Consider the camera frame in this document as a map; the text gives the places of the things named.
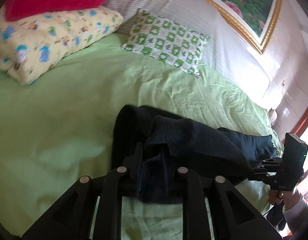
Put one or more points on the gold framed landscape painting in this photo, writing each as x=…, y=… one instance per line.
x=254, y=20

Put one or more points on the green white checkered pillow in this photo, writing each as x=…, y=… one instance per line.
x=168, y=41

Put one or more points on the white striped headboard cushion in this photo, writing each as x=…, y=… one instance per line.
x=226, y=51

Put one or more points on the dark navy knit pants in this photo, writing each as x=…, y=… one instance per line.
x=157, y=143

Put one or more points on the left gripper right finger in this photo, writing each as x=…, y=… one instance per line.
x=212, y=207

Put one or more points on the person's right hand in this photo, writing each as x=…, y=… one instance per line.
x=277, y=197

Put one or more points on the right forearm green sleeve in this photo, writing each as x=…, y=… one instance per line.
x=295, y=212

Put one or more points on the red wooden door frame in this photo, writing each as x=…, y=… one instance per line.
x=301, y=125

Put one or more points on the pink cloth beside bed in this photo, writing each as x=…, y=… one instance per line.
x=272, y=114

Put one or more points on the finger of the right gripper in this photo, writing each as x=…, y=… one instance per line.
x=269, y=161
x=259, y=174

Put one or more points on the light green bed sheet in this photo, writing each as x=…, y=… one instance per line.
x=60, y=127

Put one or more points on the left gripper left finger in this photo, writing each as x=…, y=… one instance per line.
x=91, y=208

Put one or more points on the yellow cartoon print pillow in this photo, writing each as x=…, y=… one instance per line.
x=31, y=46

